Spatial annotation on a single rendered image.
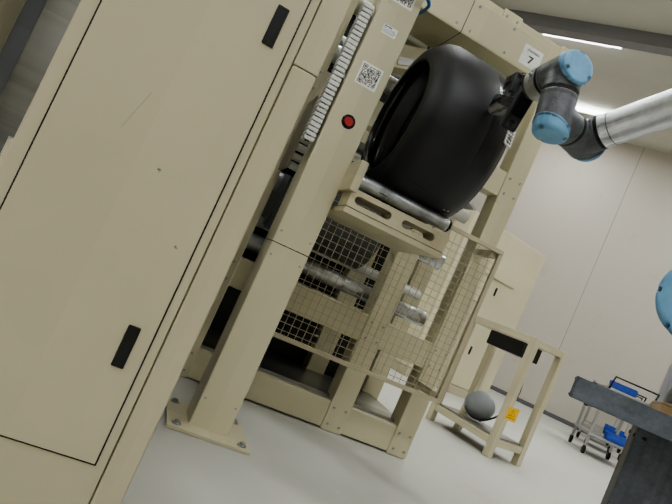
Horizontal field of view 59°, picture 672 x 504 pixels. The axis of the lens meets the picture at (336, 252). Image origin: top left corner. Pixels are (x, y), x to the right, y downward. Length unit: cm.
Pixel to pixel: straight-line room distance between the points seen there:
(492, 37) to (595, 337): 1062
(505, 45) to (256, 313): 141
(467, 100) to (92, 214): 118
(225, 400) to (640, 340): 1131
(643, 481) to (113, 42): 120
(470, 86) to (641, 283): 1121
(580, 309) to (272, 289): 1123
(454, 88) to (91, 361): 127
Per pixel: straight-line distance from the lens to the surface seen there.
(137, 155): 107
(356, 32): 201
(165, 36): 110
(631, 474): 130
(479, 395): 427
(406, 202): 190
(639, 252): 1307
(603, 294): 1289
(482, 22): 250
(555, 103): 158
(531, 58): 258
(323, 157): 190
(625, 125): 163
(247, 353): 189
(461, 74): 191
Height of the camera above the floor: 56
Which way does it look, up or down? 3 degrees up
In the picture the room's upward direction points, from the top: 24 degrees clockwise
